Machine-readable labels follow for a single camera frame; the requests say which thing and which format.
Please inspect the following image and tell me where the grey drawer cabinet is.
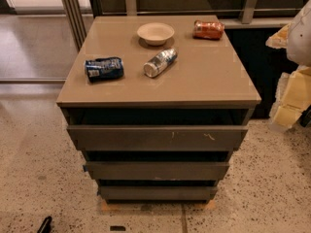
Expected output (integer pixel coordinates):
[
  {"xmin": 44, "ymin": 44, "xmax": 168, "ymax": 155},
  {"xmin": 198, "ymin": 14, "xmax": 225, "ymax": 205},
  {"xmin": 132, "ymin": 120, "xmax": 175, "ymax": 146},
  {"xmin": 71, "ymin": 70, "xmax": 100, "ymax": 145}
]
[{"xmin": 57, "ymin": 16, "xmax": 260, "ymax": 192}]

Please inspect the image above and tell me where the grey top drawer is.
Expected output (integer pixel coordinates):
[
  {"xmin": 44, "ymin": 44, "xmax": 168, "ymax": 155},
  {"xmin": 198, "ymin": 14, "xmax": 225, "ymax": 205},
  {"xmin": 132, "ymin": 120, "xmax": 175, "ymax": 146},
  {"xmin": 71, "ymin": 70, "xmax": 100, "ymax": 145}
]
[{"xmin": 67, "ymin": 125, "xmax": 248, "ymax": 151}]

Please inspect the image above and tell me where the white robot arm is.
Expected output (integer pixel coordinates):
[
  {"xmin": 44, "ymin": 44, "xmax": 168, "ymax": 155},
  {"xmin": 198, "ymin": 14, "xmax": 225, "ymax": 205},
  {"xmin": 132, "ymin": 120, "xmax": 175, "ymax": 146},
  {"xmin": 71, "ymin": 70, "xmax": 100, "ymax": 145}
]
[{"xmin": 265, "ymin": 0, "xmax": 311, "ymax": 131}]

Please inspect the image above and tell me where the dark floor marker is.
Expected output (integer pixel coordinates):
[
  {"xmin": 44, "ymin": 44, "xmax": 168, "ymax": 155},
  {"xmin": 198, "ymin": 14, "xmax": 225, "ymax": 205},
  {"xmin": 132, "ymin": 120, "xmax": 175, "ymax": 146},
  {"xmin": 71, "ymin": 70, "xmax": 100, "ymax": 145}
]
[{"xmin": 110, "ymin": 225, "xmax": 126, "ymax": 232}]

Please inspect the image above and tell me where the crushed blue soda can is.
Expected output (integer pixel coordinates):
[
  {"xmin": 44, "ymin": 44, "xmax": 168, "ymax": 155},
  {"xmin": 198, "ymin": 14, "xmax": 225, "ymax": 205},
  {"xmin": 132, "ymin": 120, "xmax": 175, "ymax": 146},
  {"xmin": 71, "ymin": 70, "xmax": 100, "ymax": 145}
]
[{"xmin": 85, "ymin": 57, "xmax": 124, "ymax": 83}]

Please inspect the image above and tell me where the grey drawer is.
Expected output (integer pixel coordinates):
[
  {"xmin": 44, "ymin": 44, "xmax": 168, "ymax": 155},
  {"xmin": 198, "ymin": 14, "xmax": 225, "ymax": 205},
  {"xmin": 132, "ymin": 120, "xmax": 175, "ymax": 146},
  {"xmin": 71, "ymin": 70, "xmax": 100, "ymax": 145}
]
[
  {"xmin": 99, "ymin": 186, "xmax": 217, "ymax": 201},
  {"xmin": 85, "ymin": 161, "xmax": 229, "ymax": 181},
  {"xmin": 67, "ymin": 125, "xmax": 248, "ymax": 151}
]

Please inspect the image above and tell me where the white paper bowl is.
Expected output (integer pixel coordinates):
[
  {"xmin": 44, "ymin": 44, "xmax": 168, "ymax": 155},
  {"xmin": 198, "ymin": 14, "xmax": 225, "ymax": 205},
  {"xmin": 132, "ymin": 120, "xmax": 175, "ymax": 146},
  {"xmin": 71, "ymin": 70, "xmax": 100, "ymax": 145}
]
[{"xmin": 137, "ymin": 22, "xmax": 175, "ymax": 46}]

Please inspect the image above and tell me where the silver blue can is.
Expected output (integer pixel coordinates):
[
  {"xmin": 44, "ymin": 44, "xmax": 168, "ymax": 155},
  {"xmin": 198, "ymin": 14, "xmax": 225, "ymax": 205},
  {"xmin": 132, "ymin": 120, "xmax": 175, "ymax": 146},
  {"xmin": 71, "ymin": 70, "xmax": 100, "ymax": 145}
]
[{"xmin": 143, "ymin": 48, "xmax": 178, "ymax": 78}]

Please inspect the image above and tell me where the grey middle drawer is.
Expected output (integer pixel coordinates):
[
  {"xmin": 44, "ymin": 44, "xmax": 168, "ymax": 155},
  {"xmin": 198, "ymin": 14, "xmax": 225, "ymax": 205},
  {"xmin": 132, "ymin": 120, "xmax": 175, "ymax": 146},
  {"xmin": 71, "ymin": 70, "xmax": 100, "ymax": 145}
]
[{"xmin": 85, "ymin": 161, "xmax": 229, "ymax": 181}]

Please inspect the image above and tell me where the black object on floor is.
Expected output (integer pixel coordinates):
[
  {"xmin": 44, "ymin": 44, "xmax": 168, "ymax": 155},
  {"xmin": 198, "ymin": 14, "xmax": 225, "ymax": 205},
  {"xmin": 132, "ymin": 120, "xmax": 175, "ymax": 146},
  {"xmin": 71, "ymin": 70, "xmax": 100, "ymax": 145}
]
[{"xmin": 37, "ymin": 216, "xmax": 52, "ymax": 233}]

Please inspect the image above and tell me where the crushed orange soda can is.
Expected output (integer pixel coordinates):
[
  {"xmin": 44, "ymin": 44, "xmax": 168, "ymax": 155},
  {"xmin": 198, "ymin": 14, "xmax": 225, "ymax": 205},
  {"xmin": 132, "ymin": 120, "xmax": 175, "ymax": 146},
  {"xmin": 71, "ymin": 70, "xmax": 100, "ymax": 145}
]
[{"xmin": 192, "ymin": 20, "xmax": 225, "ymax": 40}]

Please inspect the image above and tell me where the metal frame post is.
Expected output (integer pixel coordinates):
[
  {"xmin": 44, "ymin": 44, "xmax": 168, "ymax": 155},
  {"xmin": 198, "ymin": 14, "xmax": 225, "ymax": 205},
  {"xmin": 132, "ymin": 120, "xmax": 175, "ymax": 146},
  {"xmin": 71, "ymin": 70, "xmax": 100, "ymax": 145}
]
[{"xmin": 62, "ymin": 0, "xmax": 86, "ymax": 50}]

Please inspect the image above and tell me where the grey bottom drawer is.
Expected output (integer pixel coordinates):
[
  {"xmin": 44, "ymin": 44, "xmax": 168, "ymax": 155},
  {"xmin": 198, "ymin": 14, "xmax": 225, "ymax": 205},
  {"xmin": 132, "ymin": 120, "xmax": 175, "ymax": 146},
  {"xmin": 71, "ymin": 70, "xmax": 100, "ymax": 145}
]
[{"xmin": 99, "ymin": 186, "xmax": 217, "ymax": 201}]

